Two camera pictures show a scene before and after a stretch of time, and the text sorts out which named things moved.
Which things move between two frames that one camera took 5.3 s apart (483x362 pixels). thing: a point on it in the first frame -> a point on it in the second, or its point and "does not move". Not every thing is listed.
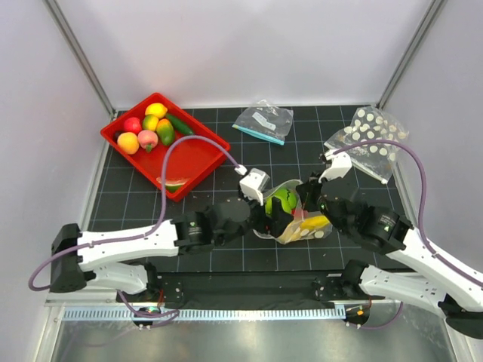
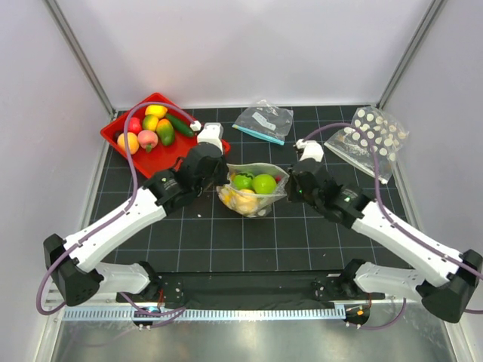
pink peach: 148,139 does not move
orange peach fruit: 127,142 does not move
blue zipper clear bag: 265,121 does not move
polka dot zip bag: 306,225 -> 253,188
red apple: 132,124 does not move
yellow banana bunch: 307,223 -> 231,197
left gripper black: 275,224 -> 223,178
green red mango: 166,131 does not move
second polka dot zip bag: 377,159 does not move
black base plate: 238,290 does not move
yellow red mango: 156,108 does not move
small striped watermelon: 288,200 -> 243,181
